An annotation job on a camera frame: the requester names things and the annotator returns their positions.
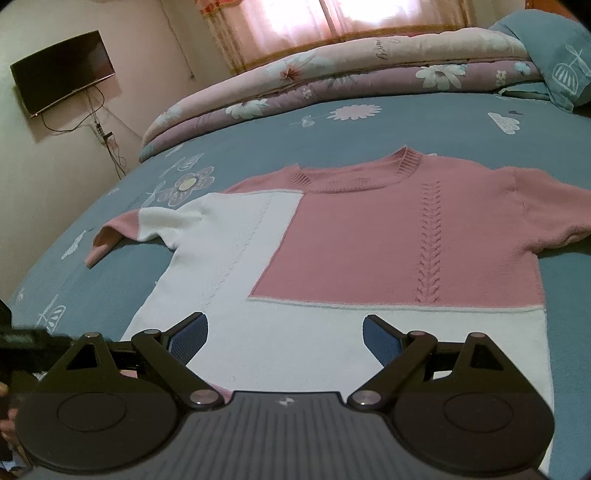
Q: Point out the blue floral bed sheet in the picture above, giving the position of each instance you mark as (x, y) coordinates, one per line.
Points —
(277, 138)

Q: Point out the pink and white knit sweater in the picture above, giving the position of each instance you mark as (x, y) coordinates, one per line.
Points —
(369, 240)

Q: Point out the person's left hand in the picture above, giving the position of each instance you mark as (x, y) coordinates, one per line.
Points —
(5, 424)

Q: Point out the folded floral quilt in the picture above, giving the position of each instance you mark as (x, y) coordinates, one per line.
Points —
(346, 69)

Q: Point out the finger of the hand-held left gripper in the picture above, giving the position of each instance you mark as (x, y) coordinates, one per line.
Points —
(32, 341)

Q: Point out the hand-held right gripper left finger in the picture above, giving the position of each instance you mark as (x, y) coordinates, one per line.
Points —
(189, 339)

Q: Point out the blue printed pillow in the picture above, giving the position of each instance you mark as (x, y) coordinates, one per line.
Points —
(545, 46)

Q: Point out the pink window curtain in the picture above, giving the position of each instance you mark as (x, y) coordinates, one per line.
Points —
(277, 27)

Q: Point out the wall power strip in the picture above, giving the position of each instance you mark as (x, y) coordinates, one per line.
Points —
(102, 133)

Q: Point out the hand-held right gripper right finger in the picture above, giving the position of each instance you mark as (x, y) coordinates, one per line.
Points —
(381, 339)

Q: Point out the black wall television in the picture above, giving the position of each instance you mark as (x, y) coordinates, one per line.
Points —
(62, 71)

